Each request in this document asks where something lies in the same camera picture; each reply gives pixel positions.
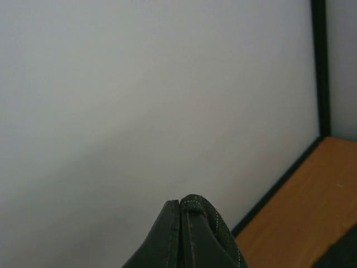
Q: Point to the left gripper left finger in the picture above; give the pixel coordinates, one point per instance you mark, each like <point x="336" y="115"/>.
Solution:
<point x="161" y="246"/>

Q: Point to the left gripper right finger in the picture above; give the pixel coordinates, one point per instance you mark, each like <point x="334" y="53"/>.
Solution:
<point x="200" y="248"/>

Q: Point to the black enclosure frame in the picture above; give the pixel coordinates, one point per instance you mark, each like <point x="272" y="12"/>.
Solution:
<point x="321" y="60"/>

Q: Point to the dark pinstriped shirt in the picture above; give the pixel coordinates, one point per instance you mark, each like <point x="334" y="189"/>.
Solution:
<point x="341" y="254"/>

